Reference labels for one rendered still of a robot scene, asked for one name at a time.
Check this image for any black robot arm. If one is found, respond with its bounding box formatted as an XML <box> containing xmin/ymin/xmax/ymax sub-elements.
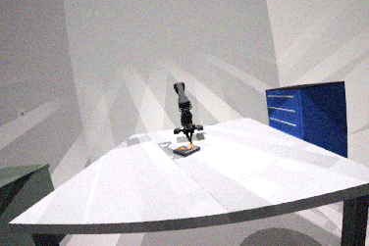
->
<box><xmin>174</xmin><ymin>82</ymin><xmax>196</xmax><ymax>134</ymax></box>

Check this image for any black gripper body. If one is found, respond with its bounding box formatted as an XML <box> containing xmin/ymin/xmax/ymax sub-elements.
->
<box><xmin>174</xmin><ymin>120</ymin><xmax>203</xmax><ymax>134</ymax></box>

